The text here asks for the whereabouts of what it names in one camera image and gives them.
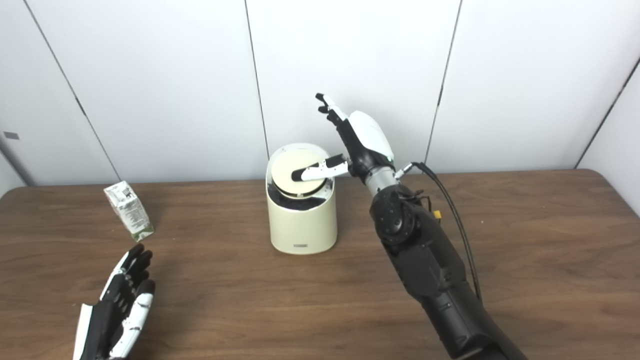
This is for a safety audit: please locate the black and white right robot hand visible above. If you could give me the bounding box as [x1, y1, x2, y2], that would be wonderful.
[291, 93, 396, 182]

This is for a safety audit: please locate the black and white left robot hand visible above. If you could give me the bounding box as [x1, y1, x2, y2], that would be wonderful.
[72, 243, 156, 360]

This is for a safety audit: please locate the round cream bin lid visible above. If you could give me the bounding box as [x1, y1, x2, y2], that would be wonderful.
[270, 149, 327, 198]

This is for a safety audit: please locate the cream-colored desktop trash bin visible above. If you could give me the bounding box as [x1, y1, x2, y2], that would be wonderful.
[265, 143, 338, 255]

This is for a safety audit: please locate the white and green milk carton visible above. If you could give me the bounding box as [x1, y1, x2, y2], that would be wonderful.
[103, 181, 155, 242]

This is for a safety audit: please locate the black bin liner bag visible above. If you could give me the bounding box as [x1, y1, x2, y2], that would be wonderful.
[268, 182, 333, 210]

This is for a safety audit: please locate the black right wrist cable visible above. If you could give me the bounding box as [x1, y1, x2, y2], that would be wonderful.
[395, 161, 483, 303]

